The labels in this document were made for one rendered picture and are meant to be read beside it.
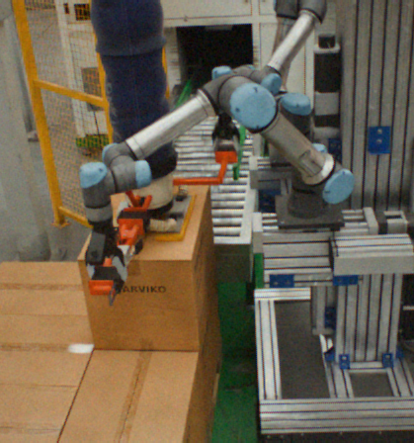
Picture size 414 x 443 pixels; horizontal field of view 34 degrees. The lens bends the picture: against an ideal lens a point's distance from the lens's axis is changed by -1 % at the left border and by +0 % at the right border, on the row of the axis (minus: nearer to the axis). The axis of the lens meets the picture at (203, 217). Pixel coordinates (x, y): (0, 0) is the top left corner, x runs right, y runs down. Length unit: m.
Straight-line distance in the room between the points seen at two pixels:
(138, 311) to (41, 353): 0.43
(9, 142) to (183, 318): 1.78
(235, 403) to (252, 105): 1.59
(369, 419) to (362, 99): 1.22
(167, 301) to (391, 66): 1.10
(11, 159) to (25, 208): 0.31
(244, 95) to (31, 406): 1.28
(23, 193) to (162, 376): 1.84
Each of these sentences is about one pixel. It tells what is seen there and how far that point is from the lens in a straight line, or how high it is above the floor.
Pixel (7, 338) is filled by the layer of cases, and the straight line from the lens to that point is 2.76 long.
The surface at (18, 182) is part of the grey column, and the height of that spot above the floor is 0.58.
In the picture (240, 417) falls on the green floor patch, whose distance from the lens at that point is 3.02.
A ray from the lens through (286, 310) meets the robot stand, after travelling 3.24.
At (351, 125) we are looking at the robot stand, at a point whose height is 1.29.
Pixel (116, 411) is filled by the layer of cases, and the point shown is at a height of 0.54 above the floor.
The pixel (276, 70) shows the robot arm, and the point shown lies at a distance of 2.56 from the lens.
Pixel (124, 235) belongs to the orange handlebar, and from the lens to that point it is 2.17.
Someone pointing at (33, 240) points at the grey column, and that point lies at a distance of 4.10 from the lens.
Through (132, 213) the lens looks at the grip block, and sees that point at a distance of 2.29.
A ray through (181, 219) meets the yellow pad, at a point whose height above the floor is 0.97.
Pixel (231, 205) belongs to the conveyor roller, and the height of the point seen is 0.54.
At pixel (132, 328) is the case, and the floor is 0.65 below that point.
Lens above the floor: 2.16
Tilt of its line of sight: 29 degrees down
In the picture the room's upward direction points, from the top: 5 degrees counter-clockwise
